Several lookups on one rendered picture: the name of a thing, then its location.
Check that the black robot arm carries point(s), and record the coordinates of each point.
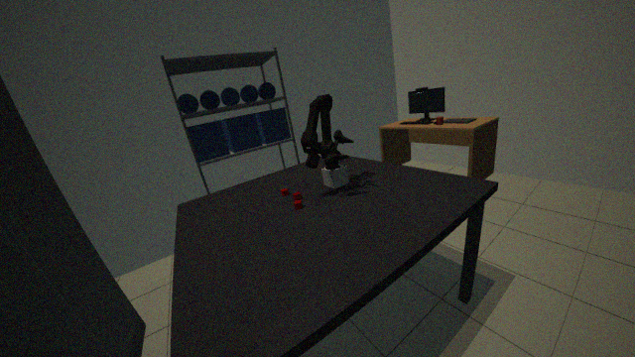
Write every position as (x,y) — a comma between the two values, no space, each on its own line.
(321,105)

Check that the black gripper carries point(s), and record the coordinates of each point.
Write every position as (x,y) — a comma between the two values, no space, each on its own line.
(329,148)

